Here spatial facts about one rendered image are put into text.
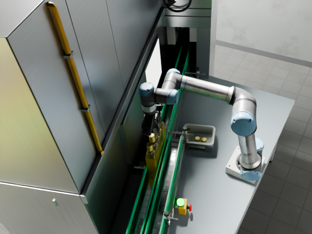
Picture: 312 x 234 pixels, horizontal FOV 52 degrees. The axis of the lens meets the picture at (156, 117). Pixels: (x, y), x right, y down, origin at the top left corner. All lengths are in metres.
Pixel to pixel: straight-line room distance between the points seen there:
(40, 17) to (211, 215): 1.46
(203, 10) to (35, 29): 1.69
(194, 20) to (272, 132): 1.01
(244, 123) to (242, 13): 2.88
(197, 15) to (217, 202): 1.36
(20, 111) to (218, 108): 1.77
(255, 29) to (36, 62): 3.61
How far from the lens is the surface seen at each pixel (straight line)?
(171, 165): 2.04
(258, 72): 4.21
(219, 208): 2.03
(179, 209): 1.94
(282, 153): 3.33
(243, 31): 4.43
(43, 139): 1.15
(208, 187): 2.10
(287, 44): 4.34
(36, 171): 1.36
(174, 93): 1.56
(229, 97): 1.67
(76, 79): 1.19
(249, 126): 1.57
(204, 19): 2.54
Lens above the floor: 2.52
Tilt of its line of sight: 45 degrees down
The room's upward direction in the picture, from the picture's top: 7 degrees counter-clockwise
